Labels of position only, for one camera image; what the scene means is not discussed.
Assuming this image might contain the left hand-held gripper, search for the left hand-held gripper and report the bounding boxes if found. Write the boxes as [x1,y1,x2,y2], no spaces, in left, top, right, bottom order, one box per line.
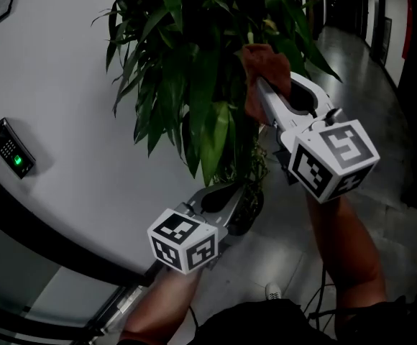
[147,182,246,275]

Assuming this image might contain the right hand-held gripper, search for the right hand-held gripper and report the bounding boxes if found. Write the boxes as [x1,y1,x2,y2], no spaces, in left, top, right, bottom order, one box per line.
[255,72,381,205]

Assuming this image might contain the reddish-brown cleaning cloth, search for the reddish-brown cleaning cloth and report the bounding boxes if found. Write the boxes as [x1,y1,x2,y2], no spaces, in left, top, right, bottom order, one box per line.
[242,43,293,126]

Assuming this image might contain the tall green leafy plant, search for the tall green leafy plant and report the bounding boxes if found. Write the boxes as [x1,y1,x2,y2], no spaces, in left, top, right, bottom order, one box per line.
[91,0,343,208]

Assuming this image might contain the person's right forearm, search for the person's right forearm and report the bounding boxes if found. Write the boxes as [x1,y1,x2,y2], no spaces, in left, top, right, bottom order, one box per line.
[304,195,388,334]

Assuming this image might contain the person's left forearm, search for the person's left forearm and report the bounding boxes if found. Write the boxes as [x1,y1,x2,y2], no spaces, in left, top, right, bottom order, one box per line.
[117,267,205,345]

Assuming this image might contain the black plant pot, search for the black plant pot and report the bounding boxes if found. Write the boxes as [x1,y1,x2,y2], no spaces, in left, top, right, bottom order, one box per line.
[225,187,266,237]

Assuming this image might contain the dark framed corridor door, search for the dark framed corridor door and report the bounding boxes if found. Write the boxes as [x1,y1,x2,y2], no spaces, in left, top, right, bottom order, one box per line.
[370,15,393,67]

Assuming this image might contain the person's white shoe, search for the person's white shoe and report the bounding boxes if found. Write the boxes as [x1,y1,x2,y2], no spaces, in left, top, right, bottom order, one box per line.
[265,282,283,301]

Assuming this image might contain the person's black shorts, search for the person's black shorts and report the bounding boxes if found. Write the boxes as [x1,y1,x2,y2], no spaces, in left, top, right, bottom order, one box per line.
[190,298,417,345]

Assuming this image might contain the black framed glass door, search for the black framed glass door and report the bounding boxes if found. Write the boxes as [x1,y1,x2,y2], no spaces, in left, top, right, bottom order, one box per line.
[0,156,155,345]

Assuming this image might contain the black fingerprint access keypad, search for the black fingerprint access keypad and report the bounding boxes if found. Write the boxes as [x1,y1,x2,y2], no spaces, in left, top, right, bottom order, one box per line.
[0,117,37,180]

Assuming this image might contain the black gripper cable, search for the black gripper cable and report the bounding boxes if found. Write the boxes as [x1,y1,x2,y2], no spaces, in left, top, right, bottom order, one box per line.
[188,304,201,334]
[306,267,339,339]

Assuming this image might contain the red wall banner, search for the red wall banner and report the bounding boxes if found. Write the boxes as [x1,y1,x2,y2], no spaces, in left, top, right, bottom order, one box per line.
[401,0,413,61]

